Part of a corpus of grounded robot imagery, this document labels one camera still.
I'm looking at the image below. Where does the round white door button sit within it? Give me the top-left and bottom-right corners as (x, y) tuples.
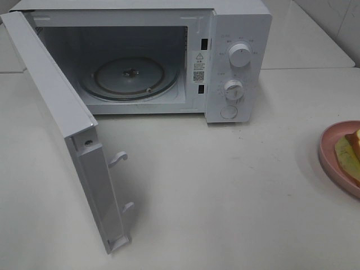
(220, 106), (238, 119)

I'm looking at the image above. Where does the white microwave knob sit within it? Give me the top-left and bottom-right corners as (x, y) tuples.
(228, 42), (252, 68)
(223, 79), (245, 101)

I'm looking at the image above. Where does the white microwave door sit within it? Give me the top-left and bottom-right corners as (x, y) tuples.
(1, 11), (134, 254)

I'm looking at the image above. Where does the pink round plate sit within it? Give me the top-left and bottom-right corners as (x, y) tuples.
(318, 120), (359, 199)

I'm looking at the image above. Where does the sandwich with white bread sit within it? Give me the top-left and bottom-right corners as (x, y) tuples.
(335, 130), (359, 187)

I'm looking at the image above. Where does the white warning label sticker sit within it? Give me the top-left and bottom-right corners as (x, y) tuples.
(191, 50), (209, 84)

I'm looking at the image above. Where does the white microwave oven body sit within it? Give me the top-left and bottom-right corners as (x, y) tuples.
(1, 1), (272, 123)

